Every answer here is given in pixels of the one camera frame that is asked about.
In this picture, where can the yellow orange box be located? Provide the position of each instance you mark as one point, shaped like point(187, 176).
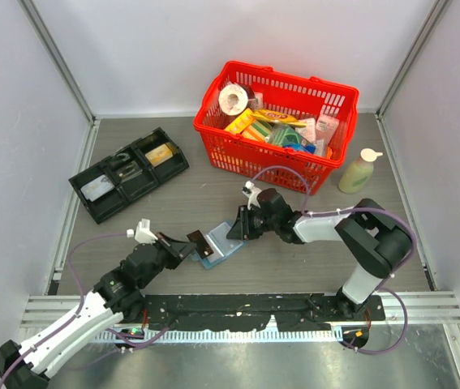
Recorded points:
point(249, 127)

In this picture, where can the white card in tray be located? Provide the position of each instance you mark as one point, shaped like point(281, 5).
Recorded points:
point(97, 188)

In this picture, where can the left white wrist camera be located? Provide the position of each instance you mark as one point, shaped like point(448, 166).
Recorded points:
point(142, 233)

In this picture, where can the white slotted cable duct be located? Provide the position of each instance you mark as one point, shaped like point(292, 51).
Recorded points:
point(268, 335)

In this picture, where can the black compartment tray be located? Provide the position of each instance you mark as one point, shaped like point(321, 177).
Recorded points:
point(132, 175)

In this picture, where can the white tape roll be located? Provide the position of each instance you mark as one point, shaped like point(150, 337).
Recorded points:
point(233, 99)

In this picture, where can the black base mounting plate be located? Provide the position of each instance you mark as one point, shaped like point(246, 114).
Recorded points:
point(249, 312)

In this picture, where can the green patterned packet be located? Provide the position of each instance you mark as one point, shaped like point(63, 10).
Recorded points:
point(287, 137)

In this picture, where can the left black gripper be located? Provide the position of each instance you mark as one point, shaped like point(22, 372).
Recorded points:
point(179, 249)

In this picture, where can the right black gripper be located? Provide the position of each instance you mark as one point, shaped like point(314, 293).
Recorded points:
point(242, 228)

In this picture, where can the aluminium frame rail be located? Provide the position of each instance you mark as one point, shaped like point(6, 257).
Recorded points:
point(437, 307)

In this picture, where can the yellow chips bag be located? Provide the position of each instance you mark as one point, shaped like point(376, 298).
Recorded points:
point(271, 116)

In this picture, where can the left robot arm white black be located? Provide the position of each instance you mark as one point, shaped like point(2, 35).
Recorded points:
point(115, 298)

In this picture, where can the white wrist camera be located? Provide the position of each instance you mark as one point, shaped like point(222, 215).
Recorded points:
point(142, 233)
point(251, 192)

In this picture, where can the blue leather card holder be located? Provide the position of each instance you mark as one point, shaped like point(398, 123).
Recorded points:
point(223, 247)

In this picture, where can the pink white packet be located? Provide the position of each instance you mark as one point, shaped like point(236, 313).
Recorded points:
point(325, 127)

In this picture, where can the dark brown credit card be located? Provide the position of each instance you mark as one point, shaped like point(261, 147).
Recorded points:
point(203, 248)

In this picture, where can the green lotion bottle white cap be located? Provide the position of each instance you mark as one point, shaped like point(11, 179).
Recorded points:
point(358, 173)

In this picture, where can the red plastic shopping basket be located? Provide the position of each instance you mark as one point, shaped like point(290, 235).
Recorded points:
point(305, 99)

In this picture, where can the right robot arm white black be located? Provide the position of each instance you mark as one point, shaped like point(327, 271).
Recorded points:
point(379, 241)

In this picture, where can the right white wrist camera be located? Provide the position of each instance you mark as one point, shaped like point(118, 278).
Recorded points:
point(251, 192)

